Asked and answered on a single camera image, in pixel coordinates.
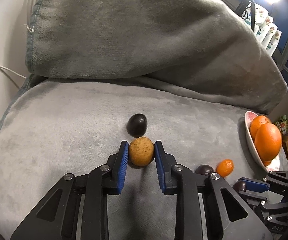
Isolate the brown kiwi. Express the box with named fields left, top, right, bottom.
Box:
left=129, top=137, right=154, bottom=167

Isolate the grey fleece blanket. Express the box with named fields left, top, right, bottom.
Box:
left=0, top=0, right=288, bottom=239

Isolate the floral white plate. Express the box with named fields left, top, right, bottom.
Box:
left=244, top=110, right=282, bottom=172

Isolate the green snack box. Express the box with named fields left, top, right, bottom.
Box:
left=274, top=115, right=288, bottom=135

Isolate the small kumquat orange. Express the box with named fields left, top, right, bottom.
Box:
left=216, top=159, right=234, bottom=177

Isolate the large rough orange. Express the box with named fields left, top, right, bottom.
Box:
left=250, top=115, right=271, bottom=140

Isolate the large smooth orange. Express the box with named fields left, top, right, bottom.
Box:
left=254, top=123, right=282, bottom=161

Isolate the refill pouch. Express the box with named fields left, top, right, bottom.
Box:
left=261, top=23, right=278, bottom=48
left=266, top=30, right=282, bottom=56
left=256, top=16, right=276, bottom=43
left=242, top=3, right=268, bottom=35

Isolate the white cable on wall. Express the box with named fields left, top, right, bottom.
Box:
left=0, top=59, right=27, bottom=90

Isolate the dark plum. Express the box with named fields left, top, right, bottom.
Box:
left=126, top=113, right=147, bottom=138
left=233, top=180, right=247, bottom=193
left=195, top=165, right=214, bottom=176

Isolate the mandarin orange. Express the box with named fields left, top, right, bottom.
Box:
left=262, top=160, right=272, bottom=167

